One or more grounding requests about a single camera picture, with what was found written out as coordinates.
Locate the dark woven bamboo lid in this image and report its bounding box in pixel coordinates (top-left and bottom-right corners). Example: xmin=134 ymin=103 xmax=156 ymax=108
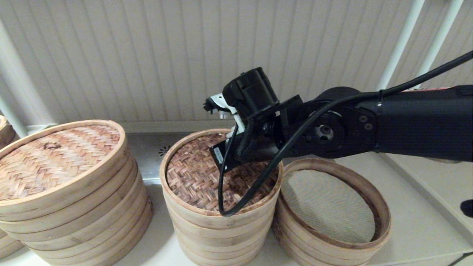
xmin=160 ymin=129 xmax=284 ymax=229

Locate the grey mesh steamer liner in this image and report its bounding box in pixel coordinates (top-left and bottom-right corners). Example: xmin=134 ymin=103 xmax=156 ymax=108
xmin=281 ymin=169 xmax=376 ymax=243

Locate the wide low bamboo steamer stack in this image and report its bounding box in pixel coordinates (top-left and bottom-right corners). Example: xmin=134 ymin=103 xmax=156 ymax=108
xmin=272 ymin=157 xmax=391 ymax=266

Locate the large light woven steamer lid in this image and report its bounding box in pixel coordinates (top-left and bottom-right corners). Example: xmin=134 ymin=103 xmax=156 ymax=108
xmin=0 ymin=119 xmax=130 ymax=222

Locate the large bamboo steamer stack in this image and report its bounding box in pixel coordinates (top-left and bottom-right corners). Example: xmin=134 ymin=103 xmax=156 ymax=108
xmin=0 ymin=148 xmax=154 ymax=266

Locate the brown bamboo steamer at edge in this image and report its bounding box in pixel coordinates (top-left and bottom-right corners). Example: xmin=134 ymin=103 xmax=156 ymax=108
xmin=0 ymin=116 xmax=19 ymax=151

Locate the bamboo steamer stack behind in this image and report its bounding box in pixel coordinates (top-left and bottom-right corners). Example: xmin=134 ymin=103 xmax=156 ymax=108
xmin=0 ymin=227 xmax=26 ymax=260

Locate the stainless steel steam plate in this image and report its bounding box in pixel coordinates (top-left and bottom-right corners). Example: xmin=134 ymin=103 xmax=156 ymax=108
xmin=126 ymin=131 xmax=207 ymax=185

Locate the white slanted metal pole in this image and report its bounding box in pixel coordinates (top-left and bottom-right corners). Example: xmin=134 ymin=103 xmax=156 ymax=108
xmin=376 ymin=0 xmax=425 ymax=91
xmin=412 ymin=0 xmax=464 ymax=89

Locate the thick white pipe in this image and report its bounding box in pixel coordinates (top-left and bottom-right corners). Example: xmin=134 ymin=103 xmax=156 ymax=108
xmin=0 ymin=18 xmax=59 ymax=134

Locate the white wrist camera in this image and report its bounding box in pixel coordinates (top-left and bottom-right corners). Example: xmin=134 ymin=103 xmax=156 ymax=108
xmin=203 ymin=93 xmax=246 ymax=139

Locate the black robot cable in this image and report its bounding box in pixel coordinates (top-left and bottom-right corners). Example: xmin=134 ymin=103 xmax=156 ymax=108
xmin=218 ymin=50 xmax=473 ymax=217

